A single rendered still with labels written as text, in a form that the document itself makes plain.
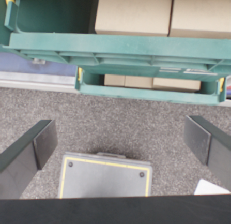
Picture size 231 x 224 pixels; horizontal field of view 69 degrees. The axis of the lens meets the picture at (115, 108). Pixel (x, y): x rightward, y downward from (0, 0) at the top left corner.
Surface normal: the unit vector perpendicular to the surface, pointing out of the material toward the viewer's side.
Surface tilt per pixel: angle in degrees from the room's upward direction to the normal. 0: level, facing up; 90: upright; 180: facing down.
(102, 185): 0
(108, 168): 0
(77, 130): 0
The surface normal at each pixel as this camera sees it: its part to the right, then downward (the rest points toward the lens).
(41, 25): 0.98, 0.09
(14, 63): -0.13, -0.11
